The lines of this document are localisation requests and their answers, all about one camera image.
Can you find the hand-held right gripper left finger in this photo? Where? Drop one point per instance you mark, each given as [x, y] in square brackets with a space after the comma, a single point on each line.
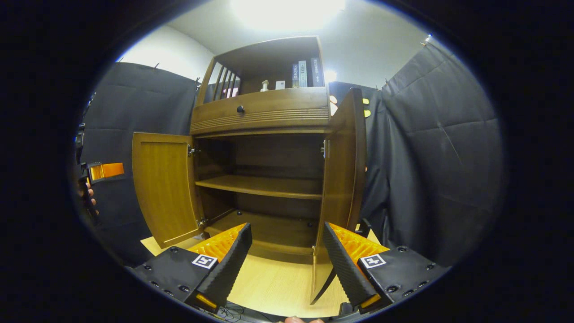
[226, 264]

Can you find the wooden inner shelf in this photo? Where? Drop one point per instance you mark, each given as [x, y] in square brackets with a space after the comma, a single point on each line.
[269, 186]

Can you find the wooden shoe cabinet door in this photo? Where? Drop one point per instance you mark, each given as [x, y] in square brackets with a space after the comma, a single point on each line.
[163, 188]
[343, 170]

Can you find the wooden drawer front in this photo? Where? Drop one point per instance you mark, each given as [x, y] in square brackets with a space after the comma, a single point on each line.
[278, 110]

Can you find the large ceiling light panel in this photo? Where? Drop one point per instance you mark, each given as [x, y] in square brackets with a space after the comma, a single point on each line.
[287, 13]

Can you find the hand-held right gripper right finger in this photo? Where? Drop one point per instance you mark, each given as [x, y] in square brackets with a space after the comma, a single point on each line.
[343, 264]

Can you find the black backdrop cloth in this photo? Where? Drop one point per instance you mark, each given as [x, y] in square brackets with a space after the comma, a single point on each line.
[439, 157]

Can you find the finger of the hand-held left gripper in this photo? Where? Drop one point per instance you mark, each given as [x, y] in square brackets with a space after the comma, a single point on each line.
[107, 171]

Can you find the white pump bottle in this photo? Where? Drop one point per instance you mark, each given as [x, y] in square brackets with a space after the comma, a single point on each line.
[264, 86]

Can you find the dark blue book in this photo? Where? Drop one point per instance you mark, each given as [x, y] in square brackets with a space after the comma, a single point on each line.
[295, 76]

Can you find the small ceiling light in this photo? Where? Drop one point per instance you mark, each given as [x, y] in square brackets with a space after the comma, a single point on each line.
[330, 76]

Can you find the small white box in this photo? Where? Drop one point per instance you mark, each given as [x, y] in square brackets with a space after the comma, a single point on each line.
[280, 85]

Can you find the wooden double-door shoe cabinet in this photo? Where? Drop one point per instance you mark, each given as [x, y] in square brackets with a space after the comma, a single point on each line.
[269, 112]

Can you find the grey spine book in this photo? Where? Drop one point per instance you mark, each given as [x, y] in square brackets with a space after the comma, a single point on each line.
[302, 74]

